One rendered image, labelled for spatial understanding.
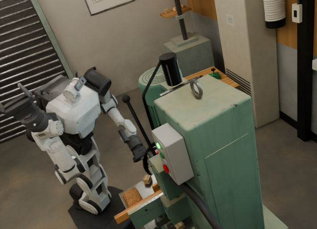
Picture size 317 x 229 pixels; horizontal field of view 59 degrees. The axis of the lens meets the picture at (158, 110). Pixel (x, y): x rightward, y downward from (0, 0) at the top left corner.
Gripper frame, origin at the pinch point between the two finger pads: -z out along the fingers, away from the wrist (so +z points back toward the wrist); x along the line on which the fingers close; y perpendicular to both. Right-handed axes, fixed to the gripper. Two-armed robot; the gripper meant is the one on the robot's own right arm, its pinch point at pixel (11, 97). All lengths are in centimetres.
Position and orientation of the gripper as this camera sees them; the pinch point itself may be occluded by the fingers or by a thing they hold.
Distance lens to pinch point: 119.2
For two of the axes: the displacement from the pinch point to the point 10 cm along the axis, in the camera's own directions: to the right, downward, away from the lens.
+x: 8.5, -5.2, 1.0
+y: 4.4, 6.0, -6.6
